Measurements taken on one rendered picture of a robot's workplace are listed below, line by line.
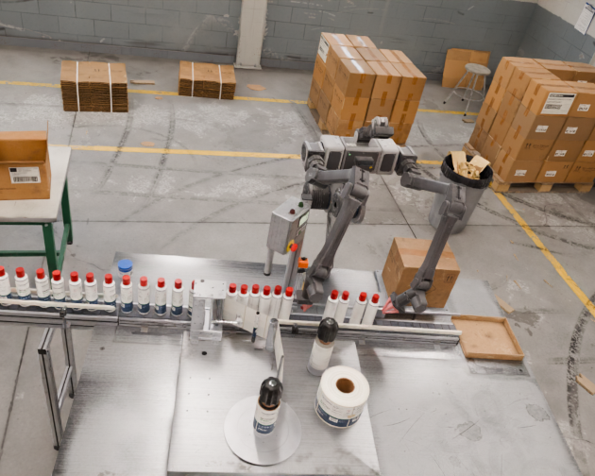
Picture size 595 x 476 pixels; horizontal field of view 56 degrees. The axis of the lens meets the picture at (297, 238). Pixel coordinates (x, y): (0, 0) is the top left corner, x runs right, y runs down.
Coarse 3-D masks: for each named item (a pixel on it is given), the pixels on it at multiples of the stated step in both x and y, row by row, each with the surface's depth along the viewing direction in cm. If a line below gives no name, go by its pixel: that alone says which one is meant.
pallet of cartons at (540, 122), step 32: (512, 64) 558; (544, 64) 575; (576, 64) 593; (512, 96) 560; (544, 96) 517; (576, 96) 526; (480, 128) 612; (512, 128) 561; (544, 128) 540; (576, 128) 550; (512, 160) 562; (544, 160) 572; (576, 160) 579; (512, 192) 587; (544, 192) 598; (576, 192) 611
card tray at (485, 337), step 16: (464, 320) 297; (480, 320) 299; (496, 320) 300; (464, 336) 287; (480, 336) 289; (496, 336) 291; (512, 336) 291; (464, 352) 278; (480, 352) 275; (496, 352) 282; (512, 352) 284
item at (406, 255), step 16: (400, 240) 295; (416, 240) 298; (432, 240) 300; (400, 256) 285; (416, 256) 287; (448, 256) 291; (384, 272) 307; (400, 272) 283; (416, 272) 282; (448, 272) 283; (400, 288) 288; (432, 288) 290; (448, 288) 290; (432, 304) 297
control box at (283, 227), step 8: (288, 200) 244; (296, 200) 244; (280, 208) 238; (288, 208) 239; (296, 208) 240; (304, 208) 241; (272, 216) 236; (280, 216) 234; (288, 216) 234; (296, 216) 236; (272, 224) 238; (280, 224) 236; (288, 224) 233; (296, 224) 238; (272, 232) 240; (280, 232) 238; (288, 232) 236; (296, 232) 243; (304, 232) 252; (272, 240) 243; (280, 240) 240; (288, 240) 239; (296, 240) 247; (272, 248) 245; (280, 248) 242; (288, 248) 243
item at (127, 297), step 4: (124, 276) 246; (128, 276) 247; (124, 280) 245; (128, 280) 246; (120, 284) 248; (124, 284) 247; (128, 284) 248; (124, 288) 247; (128, 288) 247; (124, 292) 248; (128, 292) 249; (124, 296) 250; (128, 296) 250; (132, 296) 254; (124, 300) 251; (128, 300) 252; (132, 300) 255; (124, 304) 253; (128, 304) 253; (132, 304) 256; (124, 308) 254; (128, 308) 255; (132, 308) 258; (124, 312) 256; (128, 312) 256
